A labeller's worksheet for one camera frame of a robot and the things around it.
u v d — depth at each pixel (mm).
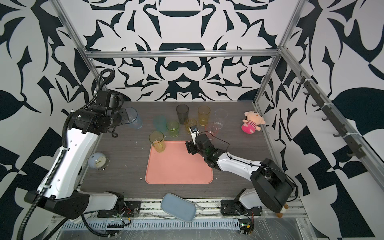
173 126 1016
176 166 901
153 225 776
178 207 731
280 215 715
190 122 1025
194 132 738
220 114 955
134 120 686
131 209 738
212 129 1003
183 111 991
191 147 762
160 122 980
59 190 375
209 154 659
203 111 963
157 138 835
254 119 1020
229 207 744
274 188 429
